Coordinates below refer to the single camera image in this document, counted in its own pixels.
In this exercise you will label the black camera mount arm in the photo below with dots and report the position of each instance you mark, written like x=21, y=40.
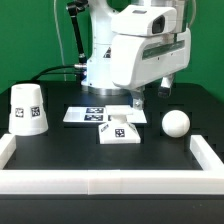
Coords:
x=74, y=8

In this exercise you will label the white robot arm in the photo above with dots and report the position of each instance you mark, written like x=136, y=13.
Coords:
x=98, y=76

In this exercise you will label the white marker tag plate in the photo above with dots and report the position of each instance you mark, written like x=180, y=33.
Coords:
x=103, y=114

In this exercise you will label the white lamp base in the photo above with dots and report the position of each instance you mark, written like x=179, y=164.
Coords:
x=118, y=130

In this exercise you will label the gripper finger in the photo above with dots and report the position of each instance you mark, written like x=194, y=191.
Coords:
x=164, y=89
x=138, y=98

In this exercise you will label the white lamp bulb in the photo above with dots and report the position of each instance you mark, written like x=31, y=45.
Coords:
x=175, y=123

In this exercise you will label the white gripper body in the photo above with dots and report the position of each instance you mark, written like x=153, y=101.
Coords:
x=136, y=61

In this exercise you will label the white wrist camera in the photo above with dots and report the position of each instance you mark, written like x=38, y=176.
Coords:
x=136, y=20

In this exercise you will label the white lamp shade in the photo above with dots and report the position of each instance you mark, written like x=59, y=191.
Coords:
x=27, y=116

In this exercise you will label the white U-shaped fence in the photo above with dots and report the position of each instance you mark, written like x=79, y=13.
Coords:
x=208, y=180

